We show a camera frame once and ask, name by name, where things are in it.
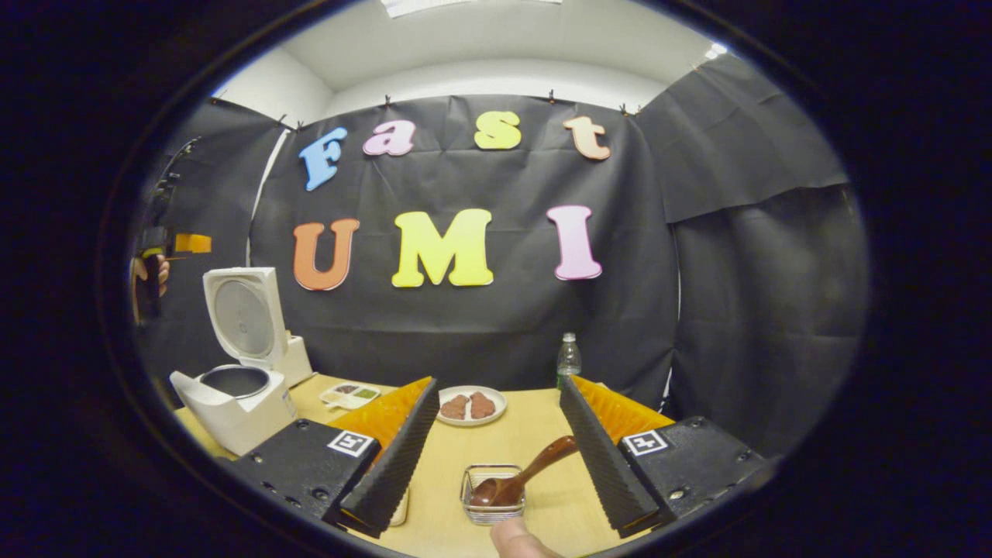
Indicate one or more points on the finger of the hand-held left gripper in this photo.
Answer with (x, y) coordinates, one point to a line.
(194, 243)

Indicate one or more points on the white rice cooker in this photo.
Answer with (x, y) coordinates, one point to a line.
(232, 418)

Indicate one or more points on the clear plastic rice container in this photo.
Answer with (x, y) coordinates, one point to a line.
(401, 511)

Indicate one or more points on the white round plate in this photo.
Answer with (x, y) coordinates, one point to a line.
(501, 403)

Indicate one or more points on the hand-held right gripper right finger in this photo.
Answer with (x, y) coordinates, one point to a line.
(601, 457)

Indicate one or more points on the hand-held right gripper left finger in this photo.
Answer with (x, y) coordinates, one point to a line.
(403, 465)

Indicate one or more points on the white toaster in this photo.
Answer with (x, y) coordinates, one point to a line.
(298, 364)

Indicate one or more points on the clear ribbed chopstick holder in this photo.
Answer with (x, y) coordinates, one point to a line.
(496, 518)

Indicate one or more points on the white divided condiment dish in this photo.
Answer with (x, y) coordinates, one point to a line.
(349, 396)

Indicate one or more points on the black backdrop cloth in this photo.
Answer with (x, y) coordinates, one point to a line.
(465, 333)

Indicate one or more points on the large ceiling light panel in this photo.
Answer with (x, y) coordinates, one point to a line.
(434, 6)

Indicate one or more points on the brown wooden spoon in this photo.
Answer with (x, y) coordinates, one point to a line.
(542, 461)

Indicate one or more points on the brown meat piece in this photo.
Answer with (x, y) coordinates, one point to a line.
(482, 404)
(455, 407)

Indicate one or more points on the small ceiling light panel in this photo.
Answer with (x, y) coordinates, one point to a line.
(714, 51)

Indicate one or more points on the green label water bottle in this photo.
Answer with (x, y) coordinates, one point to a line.
(569, 364)

